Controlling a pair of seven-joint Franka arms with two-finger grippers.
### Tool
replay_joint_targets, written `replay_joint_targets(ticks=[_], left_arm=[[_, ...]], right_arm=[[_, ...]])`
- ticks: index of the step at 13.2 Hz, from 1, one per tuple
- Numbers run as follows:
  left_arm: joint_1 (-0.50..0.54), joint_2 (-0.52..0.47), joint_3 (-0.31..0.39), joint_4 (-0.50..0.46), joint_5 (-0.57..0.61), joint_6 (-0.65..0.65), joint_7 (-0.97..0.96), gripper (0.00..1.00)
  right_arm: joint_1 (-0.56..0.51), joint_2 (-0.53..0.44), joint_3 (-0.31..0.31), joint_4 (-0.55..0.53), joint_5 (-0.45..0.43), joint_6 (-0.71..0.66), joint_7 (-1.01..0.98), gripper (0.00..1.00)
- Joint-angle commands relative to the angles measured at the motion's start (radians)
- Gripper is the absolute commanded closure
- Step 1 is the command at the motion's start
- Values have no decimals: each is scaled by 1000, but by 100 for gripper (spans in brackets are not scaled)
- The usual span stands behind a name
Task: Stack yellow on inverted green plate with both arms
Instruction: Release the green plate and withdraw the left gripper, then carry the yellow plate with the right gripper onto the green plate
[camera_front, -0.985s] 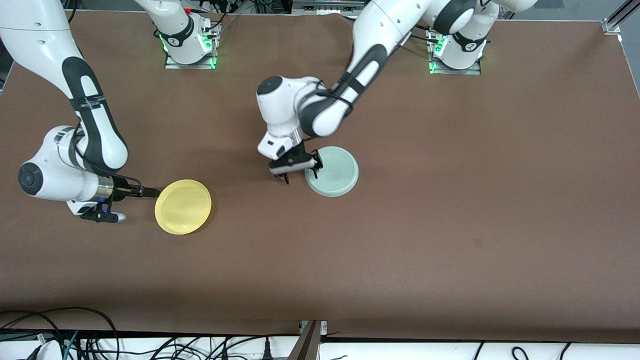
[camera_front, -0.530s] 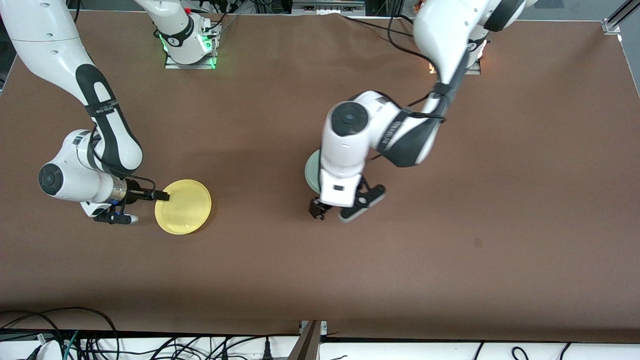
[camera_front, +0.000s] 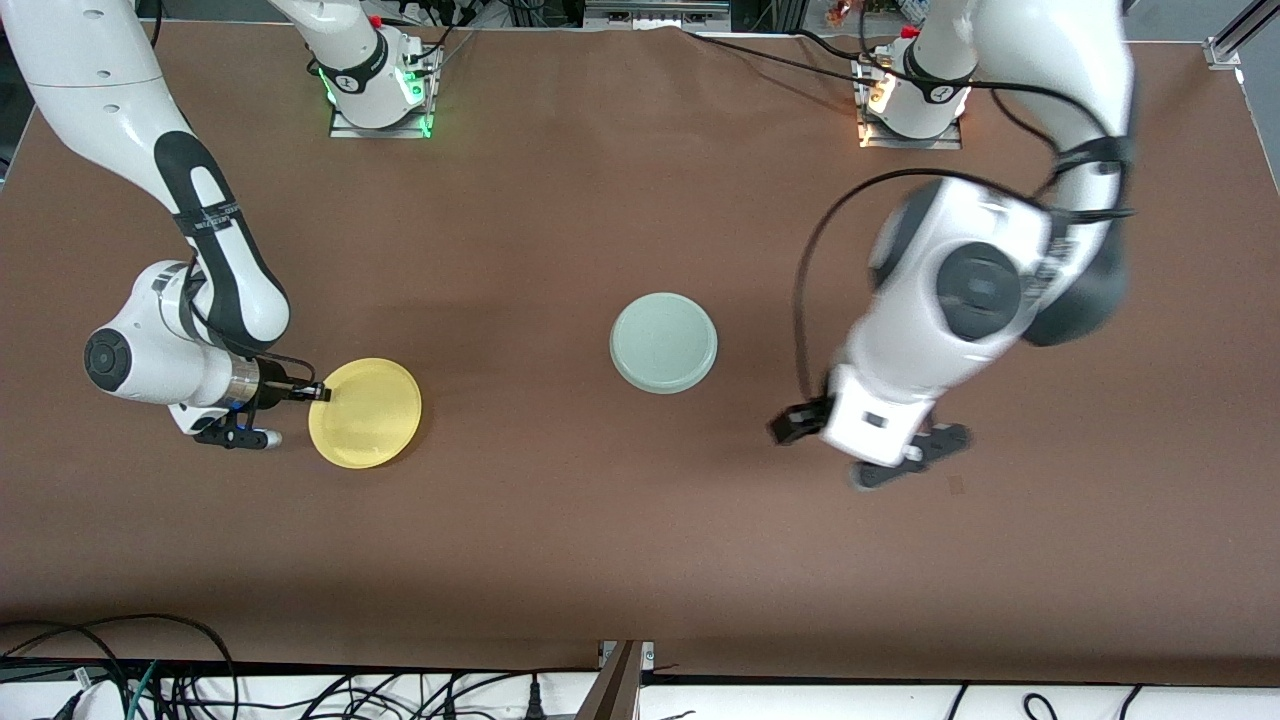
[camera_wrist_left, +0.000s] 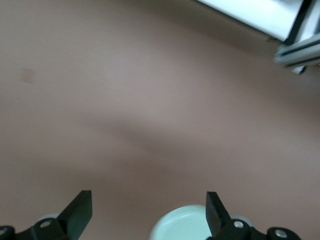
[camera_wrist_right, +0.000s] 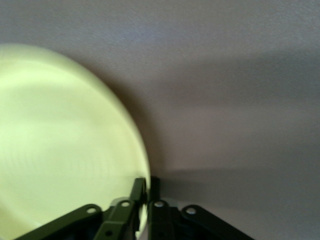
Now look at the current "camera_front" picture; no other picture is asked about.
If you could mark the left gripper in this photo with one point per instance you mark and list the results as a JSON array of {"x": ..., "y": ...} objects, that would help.
[{"x": 797, "y": 424}]

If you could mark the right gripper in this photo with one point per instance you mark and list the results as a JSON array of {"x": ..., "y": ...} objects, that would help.
[{"x": 277, "y": 387}]

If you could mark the yellow plate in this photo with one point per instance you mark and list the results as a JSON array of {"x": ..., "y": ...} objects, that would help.
[{"x": 370, "y": 415}]

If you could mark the pale green plate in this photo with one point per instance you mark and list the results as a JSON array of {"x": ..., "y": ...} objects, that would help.
[{"x": 663, "y": 343}]

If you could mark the aluminium frame profile with bracket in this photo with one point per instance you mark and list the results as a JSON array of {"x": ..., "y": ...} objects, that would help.
[{"x": 615, "y": 690}]

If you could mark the orange colourful object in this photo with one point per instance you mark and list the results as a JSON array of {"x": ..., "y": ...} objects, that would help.
[{"x": 850, "y": 12}]

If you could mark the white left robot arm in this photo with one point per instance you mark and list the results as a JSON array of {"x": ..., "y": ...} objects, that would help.
[{"x": 920, "y": 330}]

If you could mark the brown table cover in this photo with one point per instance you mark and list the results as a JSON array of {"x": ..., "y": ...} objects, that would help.
[{"x": 640, "y": 550}]

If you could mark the grey metal rail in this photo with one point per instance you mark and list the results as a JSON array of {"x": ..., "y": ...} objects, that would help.
[{"x": 655, "y": 14}]

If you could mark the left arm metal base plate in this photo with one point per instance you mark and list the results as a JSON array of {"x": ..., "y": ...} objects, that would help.
[{"x": 945, "y": 143}]

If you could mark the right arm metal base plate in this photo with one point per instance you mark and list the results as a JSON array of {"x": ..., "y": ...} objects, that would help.
[{"x": 400, "y": 131}]

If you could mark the slanted aluminium profile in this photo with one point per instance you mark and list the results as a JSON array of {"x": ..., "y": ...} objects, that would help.
[{"x": 1240, "y": 30}]

